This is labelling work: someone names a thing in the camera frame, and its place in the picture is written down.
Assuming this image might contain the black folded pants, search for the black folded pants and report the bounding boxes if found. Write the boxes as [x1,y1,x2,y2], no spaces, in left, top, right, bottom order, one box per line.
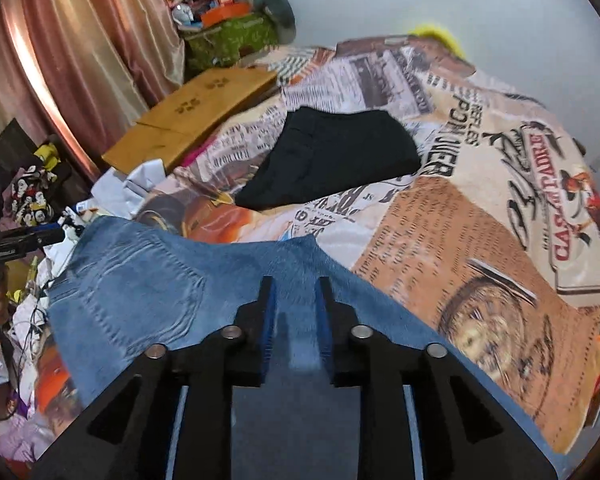
[235,106,422,211]

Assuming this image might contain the grey plush toy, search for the grey plush toy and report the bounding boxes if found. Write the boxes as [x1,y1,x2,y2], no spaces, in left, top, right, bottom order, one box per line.
[220,0,297,43]

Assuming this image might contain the cartoon mouse print cloth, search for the cartoon mouse print cloth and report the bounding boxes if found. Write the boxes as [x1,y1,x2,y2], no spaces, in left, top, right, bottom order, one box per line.
[7,165,61,226]

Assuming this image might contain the white cloth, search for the white cloth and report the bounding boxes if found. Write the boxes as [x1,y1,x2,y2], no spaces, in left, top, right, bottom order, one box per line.
[90,159,168,221]

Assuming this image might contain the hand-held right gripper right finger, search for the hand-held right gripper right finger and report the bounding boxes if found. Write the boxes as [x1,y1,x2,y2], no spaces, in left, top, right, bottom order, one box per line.
[315,276,571,480]

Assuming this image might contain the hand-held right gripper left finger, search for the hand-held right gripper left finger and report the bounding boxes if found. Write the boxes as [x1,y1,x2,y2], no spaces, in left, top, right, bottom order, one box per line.
[30,276,278,480]

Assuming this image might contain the yellow pillow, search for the yellow pillow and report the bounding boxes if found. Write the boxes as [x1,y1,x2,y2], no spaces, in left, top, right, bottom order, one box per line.
[410,24,467,58]

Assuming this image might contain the tangled dark cables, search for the tangled dark cables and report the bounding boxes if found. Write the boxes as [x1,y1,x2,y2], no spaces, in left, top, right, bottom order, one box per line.
[5,280,56,361]

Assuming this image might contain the blue denim pants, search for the blue denim pants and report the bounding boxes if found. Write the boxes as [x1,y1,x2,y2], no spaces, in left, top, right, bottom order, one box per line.
[47,217,556,480]

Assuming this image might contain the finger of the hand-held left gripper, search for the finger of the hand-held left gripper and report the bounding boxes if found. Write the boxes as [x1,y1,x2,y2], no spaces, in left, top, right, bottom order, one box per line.
[10,224,66,250]

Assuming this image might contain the orange box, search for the orange box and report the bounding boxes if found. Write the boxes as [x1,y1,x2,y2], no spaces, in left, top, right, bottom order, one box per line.
[200,2,253,28]

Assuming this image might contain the mustard paw-print blanket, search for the mustard paw-print blanket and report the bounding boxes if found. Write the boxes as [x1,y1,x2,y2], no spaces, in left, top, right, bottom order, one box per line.
[101,67,280,173]

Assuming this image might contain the pink curtain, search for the pink curtain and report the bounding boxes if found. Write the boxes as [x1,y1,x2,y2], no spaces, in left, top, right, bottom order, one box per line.
[0,0,186,181]

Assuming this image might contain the green patterned bag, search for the green patterned bag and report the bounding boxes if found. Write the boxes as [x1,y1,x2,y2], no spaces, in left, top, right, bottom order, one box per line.
[182,12,281,73]

